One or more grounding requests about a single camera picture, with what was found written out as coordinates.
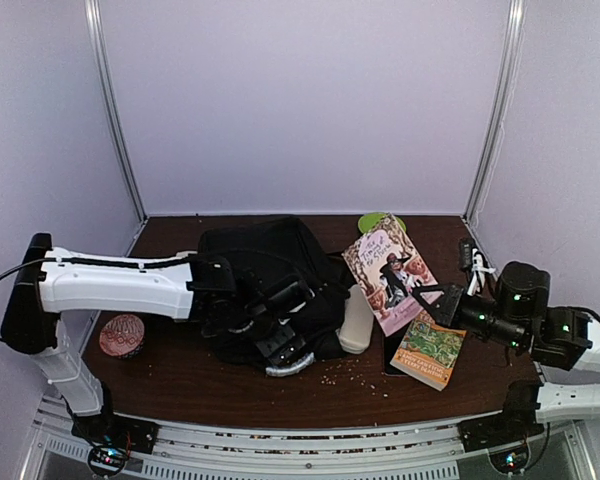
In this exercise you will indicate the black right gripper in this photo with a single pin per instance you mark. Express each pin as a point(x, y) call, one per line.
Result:
point(449, 303)

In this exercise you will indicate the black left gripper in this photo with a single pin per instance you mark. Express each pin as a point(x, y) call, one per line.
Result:
point(278, 348)

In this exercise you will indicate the orange treehouse paperback book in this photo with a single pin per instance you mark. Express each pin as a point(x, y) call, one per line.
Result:
point(428, 352)

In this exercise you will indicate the black student backpack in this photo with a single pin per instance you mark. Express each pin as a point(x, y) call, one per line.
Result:
point(287, 241)

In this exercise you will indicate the black smartphone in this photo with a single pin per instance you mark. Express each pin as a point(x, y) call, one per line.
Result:
point(389, 347)

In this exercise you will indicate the purple illustrated paperback book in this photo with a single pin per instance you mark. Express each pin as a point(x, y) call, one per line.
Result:
point(388, 267)

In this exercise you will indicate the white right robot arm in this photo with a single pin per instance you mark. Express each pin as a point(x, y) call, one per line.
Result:
point(567, 338)

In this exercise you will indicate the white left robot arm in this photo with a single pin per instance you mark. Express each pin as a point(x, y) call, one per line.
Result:
point(189, 286)

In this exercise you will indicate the green plate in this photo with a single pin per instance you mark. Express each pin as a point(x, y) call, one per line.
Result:
point(376, 221)

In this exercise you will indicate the red patterned bowl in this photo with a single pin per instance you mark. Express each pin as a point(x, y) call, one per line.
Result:
point(123, 336)

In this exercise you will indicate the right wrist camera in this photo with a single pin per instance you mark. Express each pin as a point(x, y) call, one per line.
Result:
point(473, 263)

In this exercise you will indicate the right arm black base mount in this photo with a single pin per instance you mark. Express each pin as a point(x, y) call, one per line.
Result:
point(496, 430)

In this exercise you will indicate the aluminium front rail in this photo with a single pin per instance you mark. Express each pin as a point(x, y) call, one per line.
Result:
point(425, 450)

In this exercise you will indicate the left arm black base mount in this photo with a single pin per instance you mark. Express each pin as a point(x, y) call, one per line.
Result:
point(112, 430)

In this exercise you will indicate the right aluminium frame post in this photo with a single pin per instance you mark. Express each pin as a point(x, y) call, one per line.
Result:
point(503, 95)

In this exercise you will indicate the aluminium frame post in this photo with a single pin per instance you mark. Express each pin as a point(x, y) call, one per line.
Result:
point(98, 42)
point(503, 95)

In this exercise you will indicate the left aluminium frame post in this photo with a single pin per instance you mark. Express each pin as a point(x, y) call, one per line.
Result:
point(98, 42)

